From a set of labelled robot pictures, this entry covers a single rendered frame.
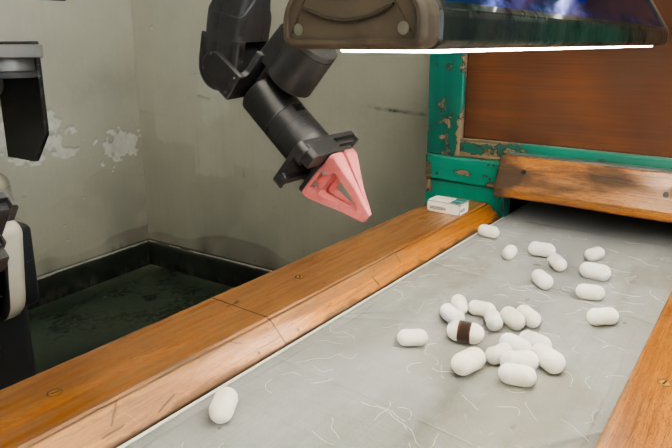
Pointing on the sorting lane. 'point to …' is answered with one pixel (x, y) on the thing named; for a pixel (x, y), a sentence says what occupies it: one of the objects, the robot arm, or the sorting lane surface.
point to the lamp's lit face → (484, 49)
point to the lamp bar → (461, 0)
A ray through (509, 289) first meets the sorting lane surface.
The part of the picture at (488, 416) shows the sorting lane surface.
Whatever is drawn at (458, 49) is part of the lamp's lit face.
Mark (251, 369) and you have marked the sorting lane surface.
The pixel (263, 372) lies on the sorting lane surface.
